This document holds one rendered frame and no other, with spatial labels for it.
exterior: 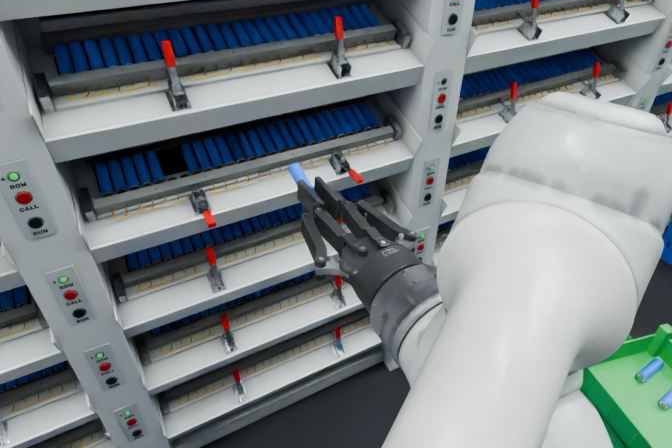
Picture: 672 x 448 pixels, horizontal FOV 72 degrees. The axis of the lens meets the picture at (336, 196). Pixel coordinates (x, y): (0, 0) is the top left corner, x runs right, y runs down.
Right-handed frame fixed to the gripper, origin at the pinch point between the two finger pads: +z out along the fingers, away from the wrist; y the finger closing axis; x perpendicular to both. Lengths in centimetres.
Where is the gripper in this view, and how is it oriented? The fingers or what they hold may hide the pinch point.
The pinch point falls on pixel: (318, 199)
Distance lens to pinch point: 62.1
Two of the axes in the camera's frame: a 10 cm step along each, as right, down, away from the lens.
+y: -8.9, 1.9, -4.0
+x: -0.4, 8.6, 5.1
